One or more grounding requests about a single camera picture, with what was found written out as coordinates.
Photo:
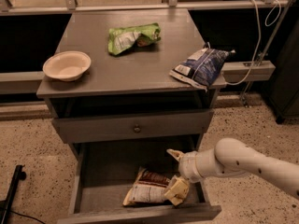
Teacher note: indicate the green chip bag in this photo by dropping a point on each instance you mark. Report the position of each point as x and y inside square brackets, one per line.
[123, 38]

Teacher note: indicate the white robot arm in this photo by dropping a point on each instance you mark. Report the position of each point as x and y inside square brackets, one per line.
[229, 158]

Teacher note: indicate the dark cabinet at right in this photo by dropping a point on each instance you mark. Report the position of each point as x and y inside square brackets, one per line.
[281, 91]

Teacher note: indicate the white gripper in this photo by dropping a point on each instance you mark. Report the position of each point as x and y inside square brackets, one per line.
[188, 166]

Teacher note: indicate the grey wooden drawer cabinet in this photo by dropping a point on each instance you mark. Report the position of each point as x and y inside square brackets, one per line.
[138, 82]

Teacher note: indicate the brown chip bag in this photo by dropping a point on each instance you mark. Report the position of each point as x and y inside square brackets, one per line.
[149, 187]

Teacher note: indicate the white paper bowl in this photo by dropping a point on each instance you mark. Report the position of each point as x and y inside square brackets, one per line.
[67, 66]

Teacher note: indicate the black stand leg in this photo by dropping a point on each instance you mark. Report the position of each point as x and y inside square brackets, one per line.
[5, 205]

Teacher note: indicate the round drawer knob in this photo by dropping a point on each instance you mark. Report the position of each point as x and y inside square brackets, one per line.
[137, 129]

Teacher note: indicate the blue chip bag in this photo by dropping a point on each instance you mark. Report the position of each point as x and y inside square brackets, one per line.
[201, 69]

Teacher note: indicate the grey open lower drawer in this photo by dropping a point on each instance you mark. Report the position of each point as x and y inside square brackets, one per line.
[107, 170]

